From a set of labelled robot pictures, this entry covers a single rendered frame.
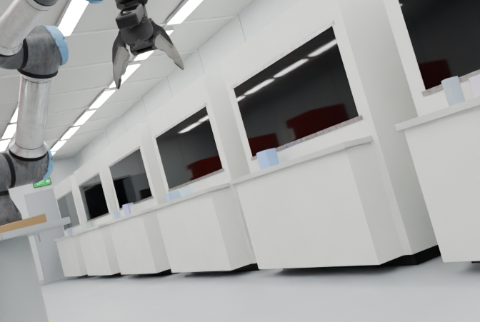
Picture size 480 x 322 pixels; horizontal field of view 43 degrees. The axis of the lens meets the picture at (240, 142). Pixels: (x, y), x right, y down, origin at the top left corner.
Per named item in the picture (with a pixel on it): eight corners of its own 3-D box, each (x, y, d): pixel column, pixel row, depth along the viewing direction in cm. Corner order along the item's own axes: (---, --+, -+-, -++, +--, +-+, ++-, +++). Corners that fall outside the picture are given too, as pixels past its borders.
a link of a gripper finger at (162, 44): (196, 64, 136) (164, 40, 138) (190, 57, 130) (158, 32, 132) (186, 75, 136) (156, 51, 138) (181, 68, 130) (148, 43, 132)
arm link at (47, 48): (-7, 175, 196) (6, 19, 169) (36, 165, 207) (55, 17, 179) (9, 197, 190) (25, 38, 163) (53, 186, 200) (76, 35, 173)
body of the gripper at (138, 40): (165, 49, 139) (153, 1, 141) (156, 38, 131) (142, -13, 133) (133, 59, 140) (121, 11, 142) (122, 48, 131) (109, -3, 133)
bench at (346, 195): (387, 278, 383) (300, -21, 400) (253, 279, 540) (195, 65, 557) (499, 233, 434) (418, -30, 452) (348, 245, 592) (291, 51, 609)
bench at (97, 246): (112, 280, 959) (81, 158, 976) (86, 280, 1116) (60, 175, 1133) (174, 260, 1010) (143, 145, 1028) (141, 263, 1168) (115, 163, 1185)
